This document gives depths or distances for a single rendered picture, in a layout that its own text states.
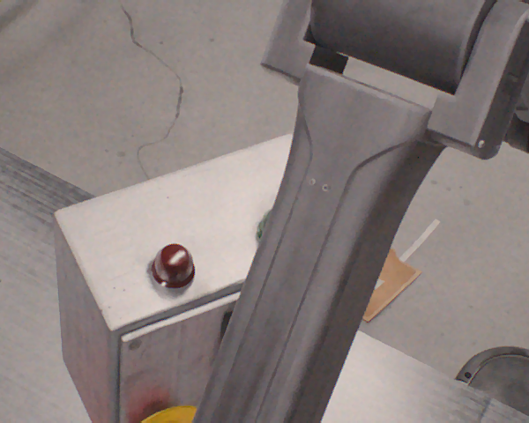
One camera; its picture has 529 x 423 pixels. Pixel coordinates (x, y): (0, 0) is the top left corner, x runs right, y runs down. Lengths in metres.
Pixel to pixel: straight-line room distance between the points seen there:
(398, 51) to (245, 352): 0.15
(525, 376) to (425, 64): 1.70
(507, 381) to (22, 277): 1.03
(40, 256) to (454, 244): 1.32
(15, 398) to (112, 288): 0.70
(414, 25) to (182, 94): 2.26
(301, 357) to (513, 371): 1.67
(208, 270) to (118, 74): 2.11
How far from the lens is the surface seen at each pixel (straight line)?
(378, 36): 0.50
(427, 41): 0.49
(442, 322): 2.47
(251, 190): 0.72
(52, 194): 1.52
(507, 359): 2.17
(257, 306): 0.51
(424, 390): 1.41
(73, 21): 2.90
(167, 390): 0.75
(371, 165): 0.49
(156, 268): 0.67
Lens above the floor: 2.05
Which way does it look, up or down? 54 degrees down
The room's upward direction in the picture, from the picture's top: 10 degrees clockwise
